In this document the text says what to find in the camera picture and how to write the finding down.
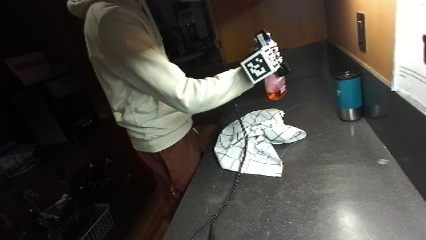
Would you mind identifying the black cable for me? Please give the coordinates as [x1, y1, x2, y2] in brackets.
[189, 103, 249, 240]

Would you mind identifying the the person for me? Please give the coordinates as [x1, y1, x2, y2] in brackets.
[65, 0, 257, 203]

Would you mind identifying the teal steel tumbler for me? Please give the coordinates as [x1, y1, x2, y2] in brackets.
[334, 70, 365, 123]

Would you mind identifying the white wire basket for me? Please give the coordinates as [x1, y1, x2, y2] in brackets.
[39, 202, 115, 240]

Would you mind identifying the white paper sheet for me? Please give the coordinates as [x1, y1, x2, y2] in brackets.
[390, 0, 426, 116]

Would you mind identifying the dark wall plate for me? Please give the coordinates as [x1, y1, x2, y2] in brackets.
[356, 11, 369, 54]

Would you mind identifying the white marker cube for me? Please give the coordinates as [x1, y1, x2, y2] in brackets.
[240, 49, 285, 85]

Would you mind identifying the spray bottle with pink liquid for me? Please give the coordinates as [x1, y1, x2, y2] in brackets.
[254, 29, 293, 101]

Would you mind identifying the white checkered towel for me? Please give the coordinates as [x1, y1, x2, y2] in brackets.
[213, 107, 309, 178]

